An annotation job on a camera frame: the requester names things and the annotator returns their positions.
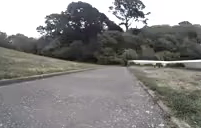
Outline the wood of dark trees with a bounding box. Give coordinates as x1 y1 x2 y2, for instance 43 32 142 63
0 0 201 66

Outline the grey asphalt path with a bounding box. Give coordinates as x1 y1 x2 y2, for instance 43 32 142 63
0 65 171 128

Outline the grey concrete kerb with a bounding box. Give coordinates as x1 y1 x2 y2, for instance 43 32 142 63
0 67 99 89

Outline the low stone path edging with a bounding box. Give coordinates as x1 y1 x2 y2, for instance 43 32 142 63
127 68 189 128

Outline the pale water surface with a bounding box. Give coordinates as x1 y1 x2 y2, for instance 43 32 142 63
127 59 201 70

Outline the grass slope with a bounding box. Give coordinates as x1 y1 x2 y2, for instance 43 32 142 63
0 43 99 81

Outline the grass verge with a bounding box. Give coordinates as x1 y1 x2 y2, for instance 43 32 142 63
127 65 201 128

